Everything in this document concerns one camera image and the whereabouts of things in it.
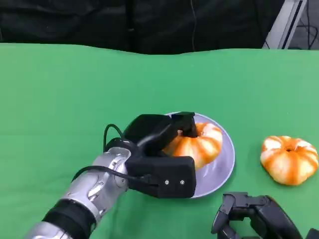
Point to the green table cloth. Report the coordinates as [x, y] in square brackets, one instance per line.
[74, 94]

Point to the aluminium frame post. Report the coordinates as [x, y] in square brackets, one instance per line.
[284, 27]

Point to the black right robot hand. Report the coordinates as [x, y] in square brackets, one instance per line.
[261, 219]

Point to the lilac plate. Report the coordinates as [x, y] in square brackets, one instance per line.
[216, 174]

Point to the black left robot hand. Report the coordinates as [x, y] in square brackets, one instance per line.
[152, 132]

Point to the black cloth backdrop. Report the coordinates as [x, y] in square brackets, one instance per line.
[99, 22]

